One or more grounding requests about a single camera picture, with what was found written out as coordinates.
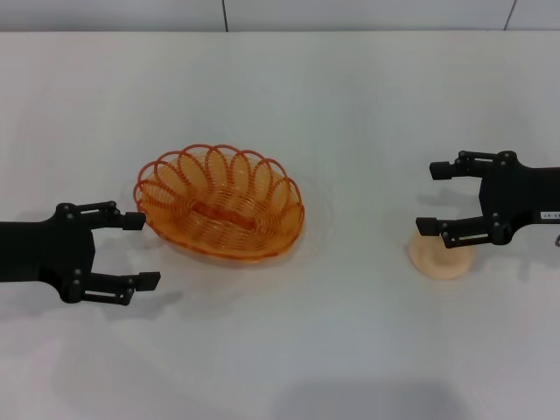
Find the orange plastic wire basket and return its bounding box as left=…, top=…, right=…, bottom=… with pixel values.
left=133, top=143, right=306, bottom=264

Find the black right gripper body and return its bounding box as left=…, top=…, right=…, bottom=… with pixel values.
left=478, top=150, right=560, bottom=246

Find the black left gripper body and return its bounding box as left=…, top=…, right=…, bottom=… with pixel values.
left=0, top=204, right=97, bottom=305

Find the beige round bread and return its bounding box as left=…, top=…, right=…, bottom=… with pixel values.
left=408, top=230, right=474, bottom=282

